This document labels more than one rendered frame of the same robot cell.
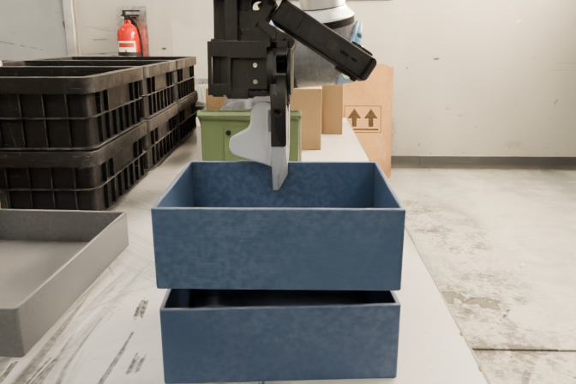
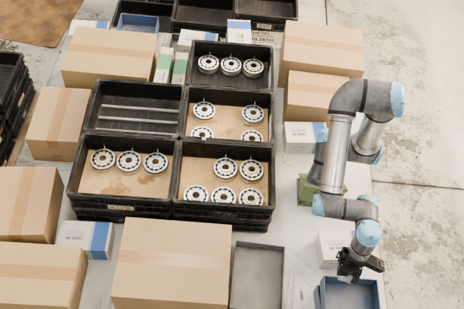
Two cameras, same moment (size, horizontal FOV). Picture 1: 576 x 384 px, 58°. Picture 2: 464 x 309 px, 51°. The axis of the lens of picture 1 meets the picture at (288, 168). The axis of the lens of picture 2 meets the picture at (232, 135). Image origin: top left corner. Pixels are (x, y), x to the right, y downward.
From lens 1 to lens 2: 170 cm
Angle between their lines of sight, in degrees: 39
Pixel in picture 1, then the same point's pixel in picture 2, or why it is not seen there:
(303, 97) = not seen: hidden behind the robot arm
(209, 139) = (306, 192)
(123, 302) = (295, 292)
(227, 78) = (342, 272)
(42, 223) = (254, 245)
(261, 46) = (354, 271)
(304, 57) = (353, 159)
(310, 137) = not seen: hidden behind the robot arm
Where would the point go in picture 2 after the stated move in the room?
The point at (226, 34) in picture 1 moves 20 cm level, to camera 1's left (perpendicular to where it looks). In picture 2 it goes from (344, 263) to (287, 260)
